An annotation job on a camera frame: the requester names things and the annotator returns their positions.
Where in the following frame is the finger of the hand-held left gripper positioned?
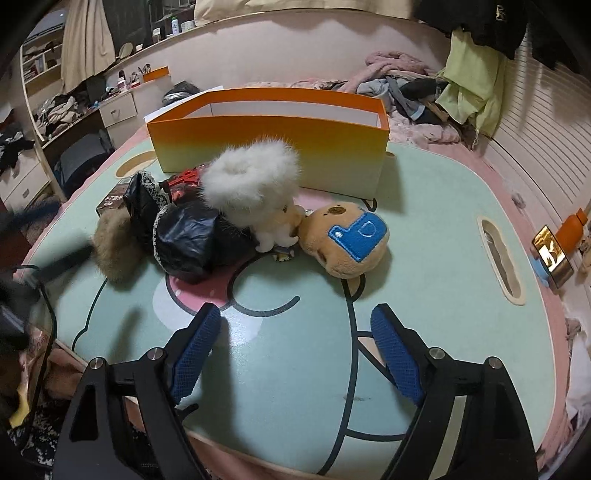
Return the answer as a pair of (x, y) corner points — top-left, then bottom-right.
(28, 239), (95, 283)

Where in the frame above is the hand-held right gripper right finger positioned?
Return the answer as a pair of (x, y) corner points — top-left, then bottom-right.
(370, 303), (539, 480)

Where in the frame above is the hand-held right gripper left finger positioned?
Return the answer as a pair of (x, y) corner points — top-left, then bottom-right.
(52, 302), (222, 480)

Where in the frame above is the black glossy bag lace trim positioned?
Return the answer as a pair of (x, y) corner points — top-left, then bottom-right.
(122, 170), (259, 283)

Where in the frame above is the brown capybara plush toy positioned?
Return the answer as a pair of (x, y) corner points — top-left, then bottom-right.
(298, 202), (389, 278)

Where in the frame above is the white fluffy plush doll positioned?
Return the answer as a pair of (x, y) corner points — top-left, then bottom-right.
(201, 136), (305, 254)

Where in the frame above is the orange gradient cardboard box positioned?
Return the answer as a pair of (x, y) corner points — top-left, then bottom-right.
(145, 88), (391, 199)

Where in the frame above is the brown fur pompom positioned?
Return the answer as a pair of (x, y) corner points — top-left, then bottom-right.
(92, 215), (149, 282)

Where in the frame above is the small brown box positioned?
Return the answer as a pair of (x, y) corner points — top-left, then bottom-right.
(96, 182), (134, 217)

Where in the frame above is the black desk chair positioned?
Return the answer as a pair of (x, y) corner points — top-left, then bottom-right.
(53, 134), (115, 195)

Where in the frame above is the red snack packet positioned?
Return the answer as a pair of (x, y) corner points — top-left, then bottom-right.
(161, 167), (208, 204)

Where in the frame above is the white drawer cabinet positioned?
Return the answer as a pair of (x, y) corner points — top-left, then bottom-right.
(99, 83), (181, 130)

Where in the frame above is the black bag on cabinet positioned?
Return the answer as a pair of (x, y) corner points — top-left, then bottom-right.
(164, 80), (201, 106)

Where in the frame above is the orange water bottle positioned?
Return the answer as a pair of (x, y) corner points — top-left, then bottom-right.
(556, 209), (590, 252)

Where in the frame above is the beige curtain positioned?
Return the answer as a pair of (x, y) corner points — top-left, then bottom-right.
(62, 0), (116, 93)

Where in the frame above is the pile of dark clothes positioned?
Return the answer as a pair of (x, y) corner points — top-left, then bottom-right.
(355, 74), (462, 126)

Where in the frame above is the yellow-green hanging cloth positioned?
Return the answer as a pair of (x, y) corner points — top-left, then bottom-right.
(436, 30), (509, 138)

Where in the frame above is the black hanging garment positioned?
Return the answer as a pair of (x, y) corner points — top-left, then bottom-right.
(416, 0), (529, 61)
(526, 0), (591, 75)

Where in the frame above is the black cable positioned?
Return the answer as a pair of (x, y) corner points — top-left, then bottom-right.
(21, 264), (60, 418)

